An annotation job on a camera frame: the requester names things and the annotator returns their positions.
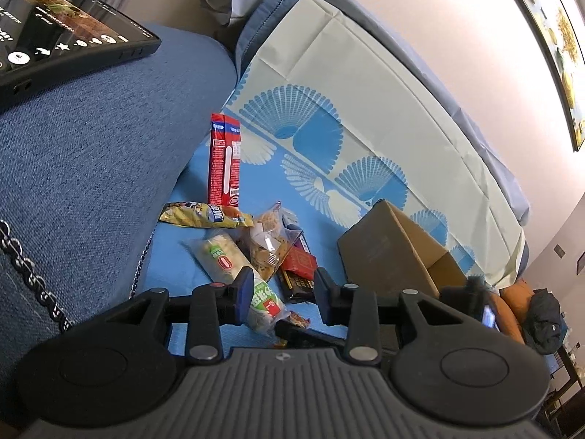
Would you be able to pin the yellow snack packet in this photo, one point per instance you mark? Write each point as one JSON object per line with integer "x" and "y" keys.
{"x": 201, "y": 215}

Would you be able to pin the orange cushion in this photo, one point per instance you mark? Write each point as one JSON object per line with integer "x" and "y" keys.
{"x": 516, "y": 297}

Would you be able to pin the blue fabric bag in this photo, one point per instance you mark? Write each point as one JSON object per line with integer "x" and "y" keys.
{"x": 91, "y": 169}

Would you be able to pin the small flat red packet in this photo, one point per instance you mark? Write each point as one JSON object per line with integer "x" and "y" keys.
{"x": 299, "y": 263}

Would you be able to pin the purple stick packet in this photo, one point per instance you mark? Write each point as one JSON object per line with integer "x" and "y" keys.
{"x": 292, "y": 226}

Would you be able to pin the green and white bread packet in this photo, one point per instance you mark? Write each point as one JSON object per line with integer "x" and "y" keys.
{"x": 219, "y": 256}

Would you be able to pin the dark wooden furniture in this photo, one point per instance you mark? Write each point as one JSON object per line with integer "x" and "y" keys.
{"x": 566, "y": 375}

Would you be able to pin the black smartphone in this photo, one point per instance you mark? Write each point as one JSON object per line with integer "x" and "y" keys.
{"x": 68, "y": 41}

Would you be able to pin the cardboard box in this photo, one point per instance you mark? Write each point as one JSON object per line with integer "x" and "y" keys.
{"x": 379, "y": 247}

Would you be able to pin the small orange snack wrapper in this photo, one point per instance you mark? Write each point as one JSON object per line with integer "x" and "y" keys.
{"x": 297, "y": 319}

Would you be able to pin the dark chocolate packet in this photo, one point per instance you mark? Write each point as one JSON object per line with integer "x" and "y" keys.
{"x": 297, "y": 289}

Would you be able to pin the blue fan-print cloth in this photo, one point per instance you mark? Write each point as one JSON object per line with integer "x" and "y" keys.
{"x": 365, "y": 100}

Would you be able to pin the clear cookie bag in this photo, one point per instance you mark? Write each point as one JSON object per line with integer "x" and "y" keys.
{"x": 267, "y": 247}

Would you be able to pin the framed wall picture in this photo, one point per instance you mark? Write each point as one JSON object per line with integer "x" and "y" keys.
{"x": 564, "y": 55}

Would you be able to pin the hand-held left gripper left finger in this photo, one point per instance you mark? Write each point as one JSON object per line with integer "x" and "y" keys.
{"x": 244, "y": 290}

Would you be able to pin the tall red snack packet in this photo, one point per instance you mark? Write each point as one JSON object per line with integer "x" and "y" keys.
{"x": 224, "y": 169}

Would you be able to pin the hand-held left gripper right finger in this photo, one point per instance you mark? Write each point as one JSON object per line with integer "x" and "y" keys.
{"x": 322, "y": 293}

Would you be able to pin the black jacket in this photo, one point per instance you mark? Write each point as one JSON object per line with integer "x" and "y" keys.
{"x": 544, "y": 320}

